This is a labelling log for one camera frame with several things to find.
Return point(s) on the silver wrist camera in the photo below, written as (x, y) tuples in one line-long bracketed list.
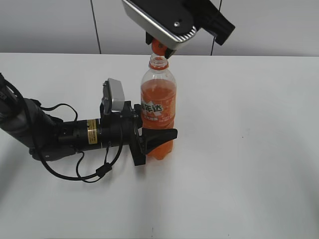
[(113, 98), (168, 21)]

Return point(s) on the orange soda plastic bottle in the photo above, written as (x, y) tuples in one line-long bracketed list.
[(158, 95)]

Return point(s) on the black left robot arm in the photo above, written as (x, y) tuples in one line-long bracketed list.
[(55, 138)]

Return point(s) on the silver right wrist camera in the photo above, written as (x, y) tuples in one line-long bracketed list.
[(168, 21)]

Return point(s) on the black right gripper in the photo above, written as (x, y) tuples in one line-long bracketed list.
[(206, 16)]

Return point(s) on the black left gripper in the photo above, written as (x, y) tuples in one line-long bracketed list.
[(121, 128)]

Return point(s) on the orange bottle cap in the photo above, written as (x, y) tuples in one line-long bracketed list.
[(158, 48)]

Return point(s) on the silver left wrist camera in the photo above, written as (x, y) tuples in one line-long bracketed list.
[(113, 98)]

